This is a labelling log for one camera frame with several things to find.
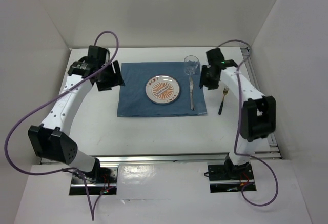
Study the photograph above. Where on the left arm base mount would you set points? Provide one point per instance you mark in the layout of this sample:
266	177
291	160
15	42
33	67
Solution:
105	182

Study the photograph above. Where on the dark handled knife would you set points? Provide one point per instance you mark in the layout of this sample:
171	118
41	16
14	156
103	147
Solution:
191	93

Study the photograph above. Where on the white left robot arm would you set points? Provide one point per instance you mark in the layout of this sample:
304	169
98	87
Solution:
50	140

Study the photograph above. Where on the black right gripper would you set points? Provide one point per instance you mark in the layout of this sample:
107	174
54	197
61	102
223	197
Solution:
204	80

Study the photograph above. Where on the aluminium right side rail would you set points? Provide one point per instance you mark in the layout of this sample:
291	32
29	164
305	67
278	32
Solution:
252	65

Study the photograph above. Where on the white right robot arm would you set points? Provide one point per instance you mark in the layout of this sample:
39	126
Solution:
257	112

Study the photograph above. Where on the clear plastic cup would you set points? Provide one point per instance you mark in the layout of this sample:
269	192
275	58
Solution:
191	63

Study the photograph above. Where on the orange patterned plate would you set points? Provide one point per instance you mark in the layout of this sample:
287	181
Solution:
162	89

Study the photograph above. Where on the blue cloth placemat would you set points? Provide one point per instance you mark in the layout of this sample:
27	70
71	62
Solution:
133	101

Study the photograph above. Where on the aluminium front rail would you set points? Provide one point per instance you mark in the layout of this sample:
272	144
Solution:
162	158

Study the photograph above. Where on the aluminium rail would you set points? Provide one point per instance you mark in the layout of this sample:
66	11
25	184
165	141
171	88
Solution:
162	158
252	65

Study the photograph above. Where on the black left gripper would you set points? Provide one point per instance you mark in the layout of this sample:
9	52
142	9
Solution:
112	82

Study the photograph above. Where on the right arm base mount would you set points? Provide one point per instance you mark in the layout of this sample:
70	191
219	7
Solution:
223	181

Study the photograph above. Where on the gold fork dark handle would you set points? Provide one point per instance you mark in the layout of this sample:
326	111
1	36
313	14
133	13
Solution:
225	92

